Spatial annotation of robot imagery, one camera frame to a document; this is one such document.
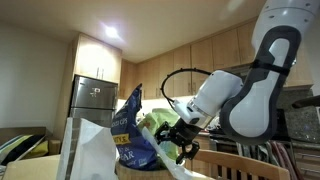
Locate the ceiling light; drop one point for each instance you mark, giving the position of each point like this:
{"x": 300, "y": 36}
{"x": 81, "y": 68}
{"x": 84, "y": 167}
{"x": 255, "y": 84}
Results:
{"x": 111, "y": 32}

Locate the single wooden wall cabinet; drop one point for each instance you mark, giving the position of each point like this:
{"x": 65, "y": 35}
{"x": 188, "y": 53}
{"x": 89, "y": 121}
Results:
{"x": 301, "y": 73}

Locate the blue potato chip bag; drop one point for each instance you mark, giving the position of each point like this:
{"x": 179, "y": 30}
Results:
{"x": 133, "y": 146}

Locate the yellow cushion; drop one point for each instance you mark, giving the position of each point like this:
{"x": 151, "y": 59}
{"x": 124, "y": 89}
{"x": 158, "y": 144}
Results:
{"x": 38, "y": 150}

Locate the wooden cabinet above fridge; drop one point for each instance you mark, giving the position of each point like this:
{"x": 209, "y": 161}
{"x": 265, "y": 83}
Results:
{"x": 96, "y": 56}

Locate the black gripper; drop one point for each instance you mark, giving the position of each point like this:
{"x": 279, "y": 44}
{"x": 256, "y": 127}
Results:
{"x": 185, "y": 133}

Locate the green striped dish towel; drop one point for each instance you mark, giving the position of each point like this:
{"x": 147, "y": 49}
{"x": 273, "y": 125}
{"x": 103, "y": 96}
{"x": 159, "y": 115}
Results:
{"x": 268, "y": 151}

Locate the striped cushion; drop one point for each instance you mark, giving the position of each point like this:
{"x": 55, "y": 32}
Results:
{"x": 16, "y": 148}

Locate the red striped dish towel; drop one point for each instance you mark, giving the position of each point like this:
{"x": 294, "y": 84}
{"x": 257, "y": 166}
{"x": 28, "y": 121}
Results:
{"x": 283, "y": 153}

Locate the green snack bag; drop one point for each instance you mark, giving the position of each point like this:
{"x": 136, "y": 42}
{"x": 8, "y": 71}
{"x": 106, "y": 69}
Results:
{"x": 160, "y": 116}

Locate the wooden wall cabinet row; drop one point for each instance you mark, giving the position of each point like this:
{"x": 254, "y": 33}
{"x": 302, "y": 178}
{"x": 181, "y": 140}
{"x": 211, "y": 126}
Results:
{"x": 150, "y": 76}

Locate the wooden bowl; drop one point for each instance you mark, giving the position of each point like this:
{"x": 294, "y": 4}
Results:
{"x": 140, "y": 175}

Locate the black stove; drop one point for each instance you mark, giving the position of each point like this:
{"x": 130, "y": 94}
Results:
{"x": 283, "y": 126}

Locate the wooden kitchen drawer unit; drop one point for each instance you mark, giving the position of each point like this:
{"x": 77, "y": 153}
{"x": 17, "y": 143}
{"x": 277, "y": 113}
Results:
{"x": 306, "y": 160}

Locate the wooden curved back chair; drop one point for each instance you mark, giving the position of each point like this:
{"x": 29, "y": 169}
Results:
{"x": 253, "y": 161}

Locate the white paper bag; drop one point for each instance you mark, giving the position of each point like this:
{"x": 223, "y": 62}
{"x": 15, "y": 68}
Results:
{"x": 93, "y": 150}

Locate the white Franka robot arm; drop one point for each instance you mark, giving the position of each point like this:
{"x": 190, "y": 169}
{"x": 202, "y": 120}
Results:
{"x": 260, "y": 110}

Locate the white paper towel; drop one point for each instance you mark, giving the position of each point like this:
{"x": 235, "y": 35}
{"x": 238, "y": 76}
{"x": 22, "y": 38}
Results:
{"x": 180, "y": 171}

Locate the stainless steel fridge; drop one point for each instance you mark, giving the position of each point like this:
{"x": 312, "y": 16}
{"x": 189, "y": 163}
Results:
{"x": 93, "y": 96}

